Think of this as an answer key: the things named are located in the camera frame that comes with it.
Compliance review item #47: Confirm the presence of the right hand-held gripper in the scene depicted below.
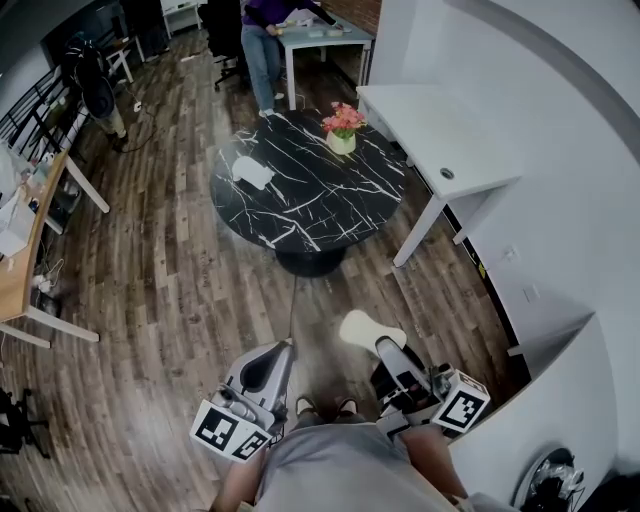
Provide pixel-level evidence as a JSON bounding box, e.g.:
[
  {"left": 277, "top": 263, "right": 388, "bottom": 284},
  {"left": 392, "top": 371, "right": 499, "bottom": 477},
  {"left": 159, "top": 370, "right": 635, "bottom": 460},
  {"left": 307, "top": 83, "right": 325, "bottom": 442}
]
[{"left": 372, "top": 338, "right": 491, "bottom": 442}]

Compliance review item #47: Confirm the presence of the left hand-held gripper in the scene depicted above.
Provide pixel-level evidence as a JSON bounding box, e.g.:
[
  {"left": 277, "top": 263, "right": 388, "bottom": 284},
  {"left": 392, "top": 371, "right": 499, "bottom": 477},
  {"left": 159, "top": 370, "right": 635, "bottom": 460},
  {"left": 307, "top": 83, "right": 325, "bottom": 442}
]
[{"left": 189, "top": 339, "right": 297, "bottom": 464}]

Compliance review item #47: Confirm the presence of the person's right forearm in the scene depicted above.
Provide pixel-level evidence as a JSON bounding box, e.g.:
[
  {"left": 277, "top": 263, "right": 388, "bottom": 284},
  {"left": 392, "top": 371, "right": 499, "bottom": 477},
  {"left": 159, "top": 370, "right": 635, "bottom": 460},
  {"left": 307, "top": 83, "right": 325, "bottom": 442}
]
[{"left": 398, "top": 424, "right": 472, "bottom": 502}]

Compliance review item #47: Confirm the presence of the person's left forearm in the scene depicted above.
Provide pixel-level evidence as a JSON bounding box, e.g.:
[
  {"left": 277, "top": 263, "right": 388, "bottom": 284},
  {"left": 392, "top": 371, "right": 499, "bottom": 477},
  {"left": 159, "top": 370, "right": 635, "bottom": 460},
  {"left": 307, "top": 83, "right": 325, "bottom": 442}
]
[{"left": 218, "top": 449, "right": 267, "bottom": 512}]

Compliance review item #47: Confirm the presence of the person's grey shirt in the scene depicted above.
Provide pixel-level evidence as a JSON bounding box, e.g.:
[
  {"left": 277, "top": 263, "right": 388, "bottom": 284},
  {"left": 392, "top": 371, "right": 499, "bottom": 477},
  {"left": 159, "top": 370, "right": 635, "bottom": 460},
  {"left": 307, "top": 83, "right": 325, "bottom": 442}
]
[{"left": 253, "top": 414, "right": 457, "bottom": 512}]

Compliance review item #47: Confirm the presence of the white curved counter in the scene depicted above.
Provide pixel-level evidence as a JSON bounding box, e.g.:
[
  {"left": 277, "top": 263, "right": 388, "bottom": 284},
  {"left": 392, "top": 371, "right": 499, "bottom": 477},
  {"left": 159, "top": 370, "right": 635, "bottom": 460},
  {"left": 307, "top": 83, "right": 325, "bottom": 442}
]
[{"left": 447, "top": 309, "right": 640, "bottom": 512}]

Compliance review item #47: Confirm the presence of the person's beige right sleeve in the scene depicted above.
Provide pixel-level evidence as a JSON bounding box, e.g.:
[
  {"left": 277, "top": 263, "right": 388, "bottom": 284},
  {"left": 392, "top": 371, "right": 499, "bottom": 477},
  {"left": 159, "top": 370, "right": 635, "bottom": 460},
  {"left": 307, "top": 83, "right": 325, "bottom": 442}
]
[{"left": 449, "top": 491, "right": 522, "bottom": 512}]

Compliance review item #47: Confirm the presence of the black marble round table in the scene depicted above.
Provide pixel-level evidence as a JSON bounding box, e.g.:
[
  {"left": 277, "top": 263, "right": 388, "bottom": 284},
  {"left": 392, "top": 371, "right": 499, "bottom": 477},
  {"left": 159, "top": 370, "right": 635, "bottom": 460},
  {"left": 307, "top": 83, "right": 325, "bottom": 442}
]
[{"left": 209, "top": 108, "right": 407, "bottom": 279}]

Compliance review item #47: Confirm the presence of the black floor bin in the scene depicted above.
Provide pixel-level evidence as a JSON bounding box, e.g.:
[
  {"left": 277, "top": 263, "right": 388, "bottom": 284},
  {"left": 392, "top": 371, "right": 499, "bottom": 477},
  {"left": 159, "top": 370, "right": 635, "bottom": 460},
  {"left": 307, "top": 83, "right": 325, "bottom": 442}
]
[{"left": 37, "top": 292, "right": 65, "bottom": 319}]

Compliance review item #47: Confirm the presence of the cream pot of pink flowers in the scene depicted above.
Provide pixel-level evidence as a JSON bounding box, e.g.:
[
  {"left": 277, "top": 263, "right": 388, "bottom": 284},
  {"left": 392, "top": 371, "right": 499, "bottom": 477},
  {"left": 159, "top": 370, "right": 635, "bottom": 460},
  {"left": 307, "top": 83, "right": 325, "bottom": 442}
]
[{"left": 321, "top": 101, "right": 369, "bottom": 156}]

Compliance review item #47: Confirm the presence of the black swivel chair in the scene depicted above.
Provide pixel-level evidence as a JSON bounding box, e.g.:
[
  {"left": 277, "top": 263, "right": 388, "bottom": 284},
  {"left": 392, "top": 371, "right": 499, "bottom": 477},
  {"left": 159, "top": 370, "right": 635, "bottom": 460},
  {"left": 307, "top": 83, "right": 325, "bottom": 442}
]
[{"left": 0, "top": 387, "right": 51, "bottom": 459}]

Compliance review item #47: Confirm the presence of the wooden desk with white legs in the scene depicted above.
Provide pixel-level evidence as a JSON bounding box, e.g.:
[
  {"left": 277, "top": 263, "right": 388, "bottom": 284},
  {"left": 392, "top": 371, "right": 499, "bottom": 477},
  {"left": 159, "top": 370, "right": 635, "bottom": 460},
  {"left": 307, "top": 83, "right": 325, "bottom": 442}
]
[{"left": 0, "top": 149, "right": 111, "bottom": 351}]

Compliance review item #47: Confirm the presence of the white paper stack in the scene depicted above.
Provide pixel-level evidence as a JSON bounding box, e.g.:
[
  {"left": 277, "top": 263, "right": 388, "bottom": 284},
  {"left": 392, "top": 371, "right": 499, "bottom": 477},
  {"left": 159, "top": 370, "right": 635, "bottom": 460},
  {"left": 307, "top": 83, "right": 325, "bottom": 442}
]
[{"left": 0, "top": 199, "right": 37, "bottom": 257}]

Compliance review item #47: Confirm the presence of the pale grey desk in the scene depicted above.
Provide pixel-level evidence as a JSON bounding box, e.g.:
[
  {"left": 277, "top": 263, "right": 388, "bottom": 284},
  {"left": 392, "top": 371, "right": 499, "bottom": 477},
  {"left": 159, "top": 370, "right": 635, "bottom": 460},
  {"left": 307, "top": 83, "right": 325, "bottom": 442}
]
[{"left": 277, "top": 12, "right": 376, "bottom": 111}]

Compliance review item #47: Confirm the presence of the black office chair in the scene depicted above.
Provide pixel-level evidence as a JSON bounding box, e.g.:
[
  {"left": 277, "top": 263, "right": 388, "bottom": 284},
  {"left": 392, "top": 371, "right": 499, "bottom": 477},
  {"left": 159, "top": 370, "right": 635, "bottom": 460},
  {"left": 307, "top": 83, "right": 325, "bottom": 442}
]
[{"left": 199, "top": 0, "right": 249, "bottom": 91}]

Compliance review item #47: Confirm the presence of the black metal railing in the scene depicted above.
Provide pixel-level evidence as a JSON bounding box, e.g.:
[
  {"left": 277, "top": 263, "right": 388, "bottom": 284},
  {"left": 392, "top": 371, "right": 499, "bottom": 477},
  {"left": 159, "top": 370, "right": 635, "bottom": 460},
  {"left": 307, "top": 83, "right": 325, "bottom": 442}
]
[{"left": 0, "top": 64, "right": 86, "bottom": 166}]

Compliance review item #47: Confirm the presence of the small white table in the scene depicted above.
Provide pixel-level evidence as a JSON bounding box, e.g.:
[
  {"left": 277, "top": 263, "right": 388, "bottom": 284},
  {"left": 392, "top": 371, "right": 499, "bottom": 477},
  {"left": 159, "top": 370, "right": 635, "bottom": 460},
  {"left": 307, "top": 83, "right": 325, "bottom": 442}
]
[{"left": 102, "top": 34, "right": 146, "bottom": 84}]

